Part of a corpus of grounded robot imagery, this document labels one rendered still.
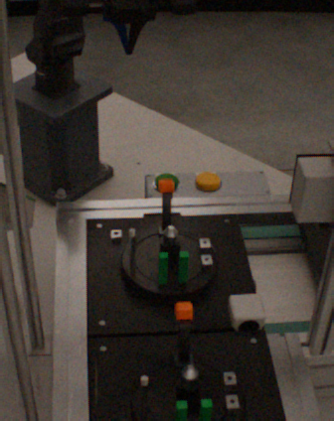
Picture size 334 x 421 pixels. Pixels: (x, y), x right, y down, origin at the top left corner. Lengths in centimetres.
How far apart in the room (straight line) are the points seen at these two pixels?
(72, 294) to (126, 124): 60
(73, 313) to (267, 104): 241
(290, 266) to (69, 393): 43
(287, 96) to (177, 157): 198
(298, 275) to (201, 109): 215
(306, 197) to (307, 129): 237
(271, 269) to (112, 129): 55
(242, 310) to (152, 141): 61
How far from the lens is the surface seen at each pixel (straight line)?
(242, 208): 120
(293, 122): 324
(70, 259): 112
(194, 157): 148
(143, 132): 155
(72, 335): 101
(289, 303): 112
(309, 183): 83
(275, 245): 119
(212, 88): 342
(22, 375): 89
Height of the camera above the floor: 172
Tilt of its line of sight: 39 degrees down
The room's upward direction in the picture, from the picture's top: 2 degrees clockwise
